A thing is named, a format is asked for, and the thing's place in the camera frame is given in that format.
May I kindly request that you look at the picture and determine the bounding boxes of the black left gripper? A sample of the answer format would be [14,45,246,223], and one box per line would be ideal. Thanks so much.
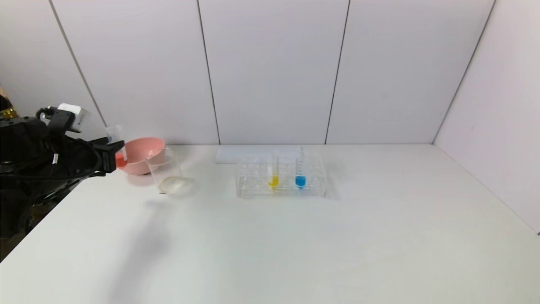
[68,136,129,177]

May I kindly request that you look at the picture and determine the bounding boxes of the test tube with red pigment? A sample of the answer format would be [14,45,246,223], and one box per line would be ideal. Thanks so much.
[105,125,127,168]

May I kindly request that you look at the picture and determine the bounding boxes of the clear glass beaker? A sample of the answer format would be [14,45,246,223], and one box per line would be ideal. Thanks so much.
[146,148,186,194]

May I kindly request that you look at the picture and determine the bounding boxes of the test tube with yellow pigment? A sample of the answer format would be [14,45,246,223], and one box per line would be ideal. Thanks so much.
[268,151,280,189]

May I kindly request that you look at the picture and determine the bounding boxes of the test tube with blue pigment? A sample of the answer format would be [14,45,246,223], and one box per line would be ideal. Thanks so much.
[295,147,306,190]

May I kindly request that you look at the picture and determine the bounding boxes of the clear plastic test tube rack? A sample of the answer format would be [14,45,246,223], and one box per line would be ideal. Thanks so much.
[235,154,326,198]

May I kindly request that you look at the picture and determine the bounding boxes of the pink bowl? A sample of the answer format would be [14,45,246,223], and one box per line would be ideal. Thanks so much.
[120,136,166,176]

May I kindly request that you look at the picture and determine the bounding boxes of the white paper sheet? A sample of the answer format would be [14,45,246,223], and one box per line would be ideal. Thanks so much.
[215,147,302,164]

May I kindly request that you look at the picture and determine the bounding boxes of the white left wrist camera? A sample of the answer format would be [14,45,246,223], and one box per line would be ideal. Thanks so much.
[57,103,90,133]

